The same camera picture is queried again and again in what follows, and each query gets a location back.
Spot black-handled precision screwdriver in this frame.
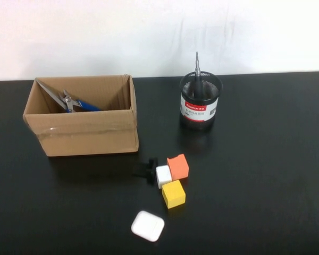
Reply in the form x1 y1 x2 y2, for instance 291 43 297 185
190 52 204 100

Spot blue-handled wire cutters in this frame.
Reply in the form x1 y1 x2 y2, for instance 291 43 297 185
58 89 103 113

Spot red-handled scissors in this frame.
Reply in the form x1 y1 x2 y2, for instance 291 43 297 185
34 78 70 112

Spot black mesh pen holder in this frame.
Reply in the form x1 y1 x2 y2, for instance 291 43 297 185
179 72 223 132

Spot orange cube block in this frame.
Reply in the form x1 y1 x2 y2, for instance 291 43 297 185
166 153 190 181

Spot black plastic clip part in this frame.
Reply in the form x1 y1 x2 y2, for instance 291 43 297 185
132 156 159 185

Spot white cube block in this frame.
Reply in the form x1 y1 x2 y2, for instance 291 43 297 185
155 164 173 189

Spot yellow cube block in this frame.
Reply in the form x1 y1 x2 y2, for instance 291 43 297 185
161 179 187 209

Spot brown cardboard box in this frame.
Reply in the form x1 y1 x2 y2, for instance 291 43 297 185
22 74 139 157

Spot white earbuds case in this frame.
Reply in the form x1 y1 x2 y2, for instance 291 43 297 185
130 210 165 242

